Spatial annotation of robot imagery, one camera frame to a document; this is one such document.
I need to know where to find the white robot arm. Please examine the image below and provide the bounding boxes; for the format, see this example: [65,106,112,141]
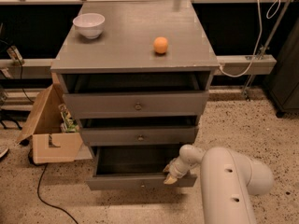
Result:
[164,145,274,224]

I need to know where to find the grey top drawer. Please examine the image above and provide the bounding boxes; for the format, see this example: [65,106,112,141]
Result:
[63,91,208,119]

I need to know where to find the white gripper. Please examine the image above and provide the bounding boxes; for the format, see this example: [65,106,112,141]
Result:
[163,158,191,185]

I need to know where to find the grey middle drawer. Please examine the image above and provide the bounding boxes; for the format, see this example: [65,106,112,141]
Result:
[80,126,198,147]

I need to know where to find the cardboard box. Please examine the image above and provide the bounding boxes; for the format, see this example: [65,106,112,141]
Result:
[17,73,83,164]

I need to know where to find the orange fruit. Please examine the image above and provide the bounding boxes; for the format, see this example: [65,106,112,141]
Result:
[153,36,168,54]

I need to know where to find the green package in box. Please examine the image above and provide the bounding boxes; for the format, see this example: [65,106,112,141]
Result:
[58,104,79,133]

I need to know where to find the grey bottom drawer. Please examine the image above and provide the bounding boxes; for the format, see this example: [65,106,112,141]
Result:
[85,145,198,191]

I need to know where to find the grey drawer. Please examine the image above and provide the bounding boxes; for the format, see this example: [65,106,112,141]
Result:
[85,145,198,191]
[63,91,208,119]
[80,126,198,147]

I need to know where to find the metal window rail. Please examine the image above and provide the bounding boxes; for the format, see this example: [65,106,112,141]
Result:
[0,55,277,79]

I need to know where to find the white bowl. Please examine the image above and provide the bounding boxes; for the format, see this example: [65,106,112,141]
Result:
[73,13,106,39]

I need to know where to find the black floor cable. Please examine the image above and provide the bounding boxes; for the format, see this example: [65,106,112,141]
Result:
[27,147,79,224]

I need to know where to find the metal stand pole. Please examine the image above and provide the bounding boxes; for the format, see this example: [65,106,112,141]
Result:
[232,0,293,101]

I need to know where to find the dark grey side cabinet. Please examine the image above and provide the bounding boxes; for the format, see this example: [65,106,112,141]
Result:
[264,19,299,118]

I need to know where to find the grey drawer cabinet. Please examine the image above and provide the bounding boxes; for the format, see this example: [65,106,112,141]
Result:
[50,0,221,170]

